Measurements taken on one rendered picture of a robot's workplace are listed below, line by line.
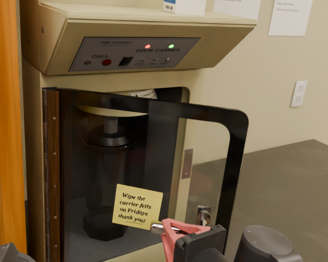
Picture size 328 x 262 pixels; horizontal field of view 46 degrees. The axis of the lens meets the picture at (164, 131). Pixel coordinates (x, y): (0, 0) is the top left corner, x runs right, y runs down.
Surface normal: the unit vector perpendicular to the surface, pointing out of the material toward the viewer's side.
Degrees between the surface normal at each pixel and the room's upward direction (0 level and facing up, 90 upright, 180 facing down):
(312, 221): 0
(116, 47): 135
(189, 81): 90
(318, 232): 0
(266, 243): 8
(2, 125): 90
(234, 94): 90
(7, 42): 90
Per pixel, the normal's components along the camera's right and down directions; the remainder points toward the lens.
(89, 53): 0.31, 0.91
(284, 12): 0.54, 0.36
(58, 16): -0.84, 0.12
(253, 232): 0.21, -0.93
